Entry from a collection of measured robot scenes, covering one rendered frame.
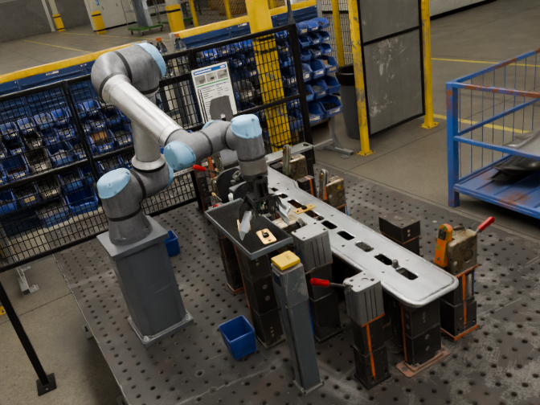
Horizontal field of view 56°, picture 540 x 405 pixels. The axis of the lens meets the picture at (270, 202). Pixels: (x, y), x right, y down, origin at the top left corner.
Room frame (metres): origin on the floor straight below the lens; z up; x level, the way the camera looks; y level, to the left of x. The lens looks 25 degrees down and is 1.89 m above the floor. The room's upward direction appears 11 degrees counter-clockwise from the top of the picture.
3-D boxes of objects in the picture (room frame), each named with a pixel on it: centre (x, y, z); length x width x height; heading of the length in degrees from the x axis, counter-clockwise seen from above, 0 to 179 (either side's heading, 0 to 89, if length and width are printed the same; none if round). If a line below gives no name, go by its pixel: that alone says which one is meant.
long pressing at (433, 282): (1.73, -0.14, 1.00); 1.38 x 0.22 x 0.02; 23
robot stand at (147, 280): (1.61, 0.51, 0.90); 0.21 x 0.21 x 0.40; 28
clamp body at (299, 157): (2.20, -0.16, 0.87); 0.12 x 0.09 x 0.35; 113
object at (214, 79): (2.72, 0.18, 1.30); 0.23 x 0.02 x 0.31; 113
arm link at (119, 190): (1.62, 0.50, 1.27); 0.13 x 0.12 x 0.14; 132
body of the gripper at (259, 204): (1.27, 0.02, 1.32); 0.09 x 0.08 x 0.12; 16
